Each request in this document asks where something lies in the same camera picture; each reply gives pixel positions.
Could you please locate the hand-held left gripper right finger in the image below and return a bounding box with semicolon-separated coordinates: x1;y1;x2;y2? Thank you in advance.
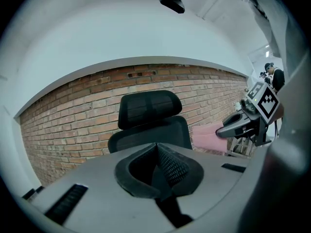
157;142;251;228

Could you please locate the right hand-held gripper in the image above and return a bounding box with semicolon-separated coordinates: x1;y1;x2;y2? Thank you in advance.
215;81;280;147

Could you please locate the pink cloth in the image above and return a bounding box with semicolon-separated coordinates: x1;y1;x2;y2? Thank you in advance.
191;121;228;155

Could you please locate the person's white shirt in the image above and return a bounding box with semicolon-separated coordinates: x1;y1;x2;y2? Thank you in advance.
234;0;305;83

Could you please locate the person's right forearm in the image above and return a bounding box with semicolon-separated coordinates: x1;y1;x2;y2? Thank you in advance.
276;102;285;119

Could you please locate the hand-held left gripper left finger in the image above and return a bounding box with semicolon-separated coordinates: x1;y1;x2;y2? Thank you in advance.
30;142;176;233

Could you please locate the black chair headrest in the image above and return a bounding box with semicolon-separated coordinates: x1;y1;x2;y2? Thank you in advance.
118;89;183;131

